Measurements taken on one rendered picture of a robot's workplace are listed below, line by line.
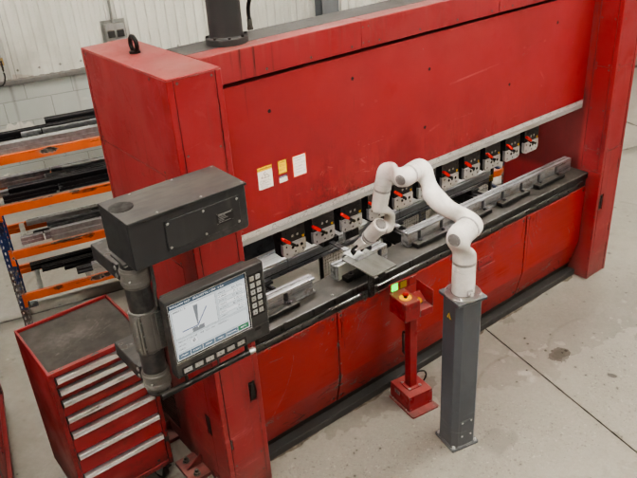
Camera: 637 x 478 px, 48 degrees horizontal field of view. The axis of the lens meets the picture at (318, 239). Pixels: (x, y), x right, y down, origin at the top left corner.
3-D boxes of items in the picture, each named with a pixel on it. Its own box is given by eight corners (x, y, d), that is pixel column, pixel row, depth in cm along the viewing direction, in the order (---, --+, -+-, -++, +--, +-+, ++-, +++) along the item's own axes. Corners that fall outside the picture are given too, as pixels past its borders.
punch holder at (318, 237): (314, 246, 382) (312, 218, 374) (304, 241, 388) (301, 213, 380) (335, 236, 390) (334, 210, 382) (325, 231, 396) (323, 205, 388)
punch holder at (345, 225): (342, 233, 393) (340, 207, 385) (332, 229, 399) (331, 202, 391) (362, 225, 400) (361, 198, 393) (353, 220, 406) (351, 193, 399)
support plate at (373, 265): (373, 277, 385) (373, 276, 385) (341, 260, 404) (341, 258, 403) (396, 266, 395) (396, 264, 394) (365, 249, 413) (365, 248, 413)
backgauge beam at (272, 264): (222, 303, 392) (220, 287, 387) (209, 293, 402) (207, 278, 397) (493, 181, 513) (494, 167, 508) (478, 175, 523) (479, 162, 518)
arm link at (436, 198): (462, 249, 348) (477, 236, 359) (477, 237, 339) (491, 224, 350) (393, 175, 355) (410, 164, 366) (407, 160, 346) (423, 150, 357)
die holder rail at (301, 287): (241, 328, 371) (239, 313, 366) (234, 323, 375) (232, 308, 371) (316, 292, 397) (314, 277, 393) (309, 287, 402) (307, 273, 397)
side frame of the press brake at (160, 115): (234, 502, 381) (165, 80, 272) (160, 419, 441) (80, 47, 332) (272, 477, 394) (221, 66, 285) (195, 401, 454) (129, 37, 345)
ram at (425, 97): (223, 255, 346) (200, 95, 308) (214, 248, 351) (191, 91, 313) (582, 107, 504) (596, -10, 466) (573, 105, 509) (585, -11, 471)
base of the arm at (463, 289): (489, 296, 361) (491, 265, 352) (458, 306, 354) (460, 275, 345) (466, 279, 376) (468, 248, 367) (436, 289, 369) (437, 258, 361)
